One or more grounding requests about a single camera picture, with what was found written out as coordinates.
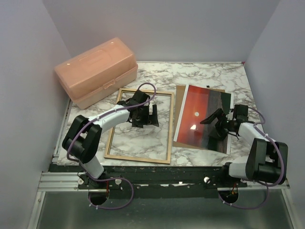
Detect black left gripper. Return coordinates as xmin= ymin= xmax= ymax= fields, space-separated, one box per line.
xmin=133 ymin=105 xmax=159 ymax=128

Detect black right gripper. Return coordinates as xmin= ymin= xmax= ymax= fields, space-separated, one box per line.
xmin=201 ymin=109 xmax=234 ymax=141

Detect clear acrylic glass sheet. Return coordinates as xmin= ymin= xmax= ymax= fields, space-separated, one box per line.
xmin=175 ymin=85 xmax=232 ymax=153

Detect wooden picture frame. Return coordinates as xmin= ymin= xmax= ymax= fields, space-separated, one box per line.
xmin=104 ymin=91 xmax=174 ymax=165

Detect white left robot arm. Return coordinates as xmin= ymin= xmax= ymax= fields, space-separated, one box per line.
xmin=62 ymin=90 xmax=156 ymax=188

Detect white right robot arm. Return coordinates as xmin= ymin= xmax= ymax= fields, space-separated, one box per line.
xmin=200 ymin=104 xmax=288 ymax=187

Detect red sunset photo print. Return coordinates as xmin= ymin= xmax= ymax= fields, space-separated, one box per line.
xmin=173 ymin=84 xmax=233 ymax=155

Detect brown cardboard backing board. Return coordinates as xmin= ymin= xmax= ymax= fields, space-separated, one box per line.
xmin=172 ymin=85 xmax=226 ymax=150

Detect pink plastic storage box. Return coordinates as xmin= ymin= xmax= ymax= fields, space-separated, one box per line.
xmin=54 ymin=38 xmax=138 ymax=109

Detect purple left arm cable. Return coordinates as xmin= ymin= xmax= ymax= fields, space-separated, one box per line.
xmin=66 ymin=83 xmax=157 ymax=210

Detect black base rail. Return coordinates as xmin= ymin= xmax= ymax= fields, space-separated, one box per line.
xmin=49 ymin=164 xmax=247 ymax=199

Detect aluminium extrusion rail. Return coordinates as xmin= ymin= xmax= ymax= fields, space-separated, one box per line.
xmin=38 ymin=172 xmax=79 ymax=192

